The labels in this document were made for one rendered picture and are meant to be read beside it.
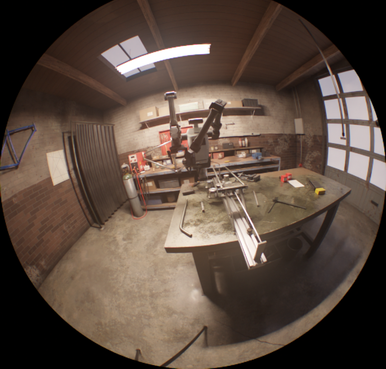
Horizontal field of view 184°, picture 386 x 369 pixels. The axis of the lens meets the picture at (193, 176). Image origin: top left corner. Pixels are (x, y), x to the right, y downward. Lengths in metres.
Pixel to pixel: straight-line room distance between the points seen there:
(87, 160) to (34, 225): 1.68
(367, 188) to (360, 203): 0.33
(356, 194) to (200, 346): 3.39
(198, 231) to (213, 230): 0.07
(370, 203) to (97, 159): 5.64
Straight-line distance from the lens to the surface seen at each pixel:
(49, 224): 2.65
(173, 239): 0.57
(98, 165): 2.85
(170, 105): 1.04
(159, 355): 1.38
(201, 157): 1.34
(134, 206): 2.49
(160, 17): 1.93
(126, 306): 1.53
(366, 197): 3.33
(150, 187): 2.45
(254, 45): 2.31
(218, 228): 0.58
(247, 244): 0.48
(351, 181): 3.38
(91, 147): 2.87
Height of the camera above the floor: 1.27
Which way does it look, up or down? 16 degrees down
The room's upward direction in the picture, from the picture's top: 8 degrees counter-clockwise
